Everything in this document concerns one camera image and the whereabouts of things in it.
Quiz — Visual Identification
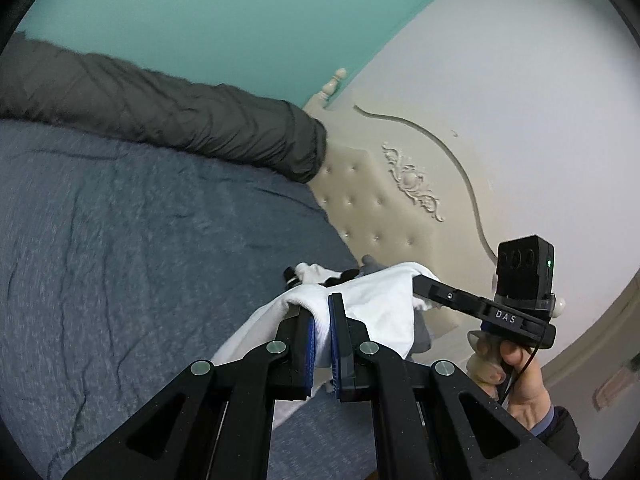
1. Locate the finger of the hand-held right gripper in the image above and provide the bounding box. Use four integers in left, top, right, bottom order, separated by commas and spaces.
411, 274, 485, 320

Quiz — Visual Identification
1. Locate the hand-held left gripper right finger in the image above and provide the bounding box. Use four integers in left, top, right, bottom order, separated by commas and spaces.
327, 291, 586, 480

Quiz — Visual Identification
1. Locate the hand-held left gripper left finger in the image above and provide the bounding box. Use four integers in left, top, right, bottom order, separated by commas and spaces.
62, 305, 317, 480

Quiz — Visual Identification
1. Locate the person's right hand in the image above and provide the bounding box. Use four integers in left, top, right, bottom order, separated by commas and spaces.
475, 339, 553, 433

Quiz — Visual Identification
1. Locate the black cloth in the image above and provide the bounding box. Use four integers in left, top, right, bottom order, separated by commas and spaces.
322, 269, 362, 287

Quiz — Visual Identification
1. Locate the cream tufted headboard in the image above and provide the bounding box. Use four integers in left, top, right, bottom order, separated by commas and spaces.
302, 67, 501, 341

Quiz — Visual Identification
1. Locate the blue bed sheet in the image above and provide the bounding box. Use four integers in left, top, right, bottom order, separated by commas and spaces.
0, 119, 381, 480

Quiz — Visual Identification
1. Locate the dark grey rolled duvet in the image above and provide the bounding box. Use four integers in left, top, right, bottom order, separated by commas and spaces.
0, 30, 328, 184

